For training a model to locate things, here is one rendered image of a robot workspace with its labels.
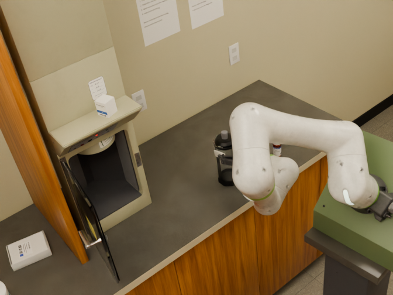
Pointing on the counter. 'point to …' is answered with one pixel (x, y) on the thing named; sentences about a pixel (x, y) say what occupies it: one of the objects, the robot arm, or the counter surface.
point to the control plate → (92, 137)
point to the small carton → (106, 106)
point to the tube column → (52, 33)
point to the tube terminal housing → (111, 70)
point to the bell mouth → (99, 146)
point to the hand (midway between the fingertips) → (227, 148)
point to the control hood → (92, 125)
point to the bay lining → (105, 164)
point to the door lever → (88, 240)
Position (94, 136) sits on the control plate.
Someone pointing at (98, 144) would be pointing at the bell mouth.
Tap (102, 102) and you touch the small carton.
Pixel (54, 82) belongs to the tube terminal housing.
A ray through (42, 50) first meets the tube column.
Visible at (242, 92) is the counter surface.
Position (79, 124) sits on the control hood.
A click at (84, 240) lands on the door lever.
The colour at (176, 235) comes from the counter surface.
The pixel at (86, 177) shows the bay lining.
